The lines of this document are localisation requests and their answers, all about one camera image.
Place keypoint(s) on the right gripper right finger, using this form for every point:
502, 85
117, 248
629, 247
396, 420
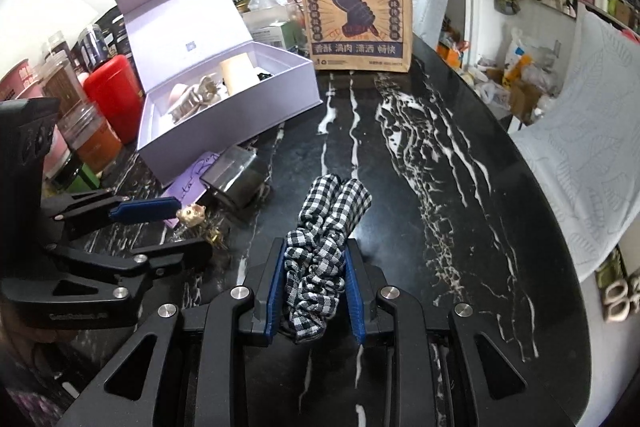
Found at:
360, 295

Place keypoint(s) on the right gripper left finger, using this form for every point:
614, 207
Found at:
268, 288

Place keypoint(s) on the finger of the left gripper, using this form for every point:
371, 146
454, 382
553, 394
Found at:
141, 211
173, 258

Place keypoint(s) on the black white gingham scrunchie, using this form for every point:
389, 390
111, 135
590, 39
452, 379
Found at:
314, 258

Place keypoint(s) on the pearl white hair claw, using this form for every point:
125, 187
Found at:
208, 91

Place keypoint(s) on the pink round compact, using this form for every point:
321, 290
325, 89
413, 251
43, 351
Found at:
176, 93

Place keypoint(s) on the gold rectangular case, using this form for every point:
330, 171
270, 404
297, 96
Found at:
238, 73

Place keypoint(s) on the lavender paper card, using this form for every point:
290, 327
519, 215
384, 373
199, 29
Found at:
188, 187

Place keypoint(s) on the small gold hair clip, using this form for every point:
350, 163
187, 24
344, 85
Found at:
204, 225

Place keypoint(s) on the orange spice jar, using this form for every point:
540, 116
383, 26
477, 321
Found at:
88, 133

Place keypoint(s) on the red canister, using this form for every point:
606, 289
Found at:
117, 92

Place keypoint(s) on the lavender gift box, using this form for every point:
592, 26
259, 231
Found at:
180, 41

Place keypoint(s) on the purple can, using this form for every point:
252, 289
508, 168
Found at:
92, 47

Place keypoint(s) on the white medicine box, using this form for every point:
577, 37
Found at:
279, 26

